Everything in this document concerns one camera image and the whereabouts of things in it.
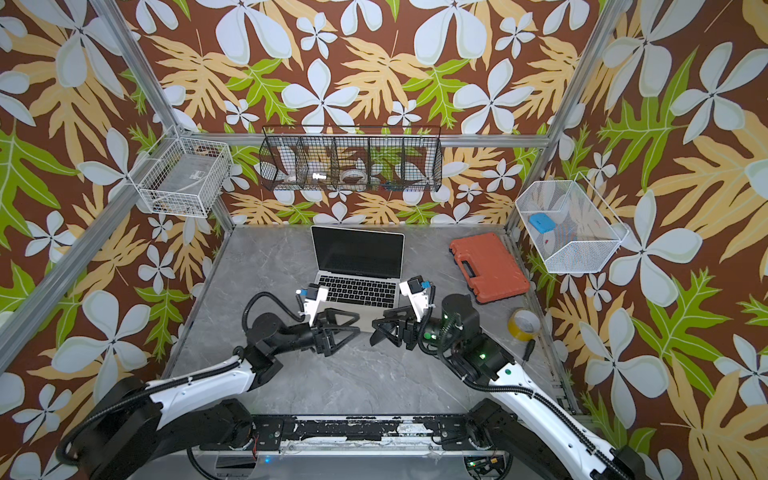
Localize silver laptop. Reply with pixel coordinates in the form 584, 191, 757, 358
311, 225, 405, 333

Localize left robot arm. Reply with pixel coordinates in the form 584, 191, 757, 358
55, 286, 360, 479

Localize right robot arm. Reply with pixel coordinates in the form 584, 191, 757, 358
371, 294, 646, 479

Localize red plastic tool case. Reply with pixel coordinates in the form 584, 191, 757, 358
449, 233, 530, 304

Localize yellow tape roll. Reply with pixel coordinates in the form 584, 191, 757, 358
507, 308, 541, 342

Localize black screwdriver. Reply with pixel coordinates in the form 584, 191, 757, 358
522, 339, 536, 363

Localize blue object in basket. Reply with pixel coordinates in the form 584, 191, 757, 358
529, 212, 557, 234

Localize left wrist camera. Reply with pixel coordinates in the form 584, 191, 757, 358
296, 284, 329, 326

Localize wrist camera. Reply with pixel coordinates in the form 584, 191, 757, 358
296, 284, 329, 326
399, 275, 435, 322

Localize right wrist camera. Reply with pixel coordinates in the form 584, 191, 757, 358
399, 275, 435, 322

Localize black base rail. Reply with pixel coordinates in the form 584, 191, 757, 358
252, 414, 496, 454

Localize black wire basket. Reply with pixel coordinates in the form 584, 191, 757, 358
256, 125, 444, 192

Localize white wire basket right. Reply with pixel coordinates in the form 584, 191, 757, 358
515, 176, 629, 275

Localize white wire basket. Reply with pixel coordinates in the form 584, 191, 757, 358
133, 137, 233, 218
515, 176, 629, 275

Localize white wire basket left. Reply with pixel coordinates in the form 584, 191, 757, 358
133, 137, 233, 218

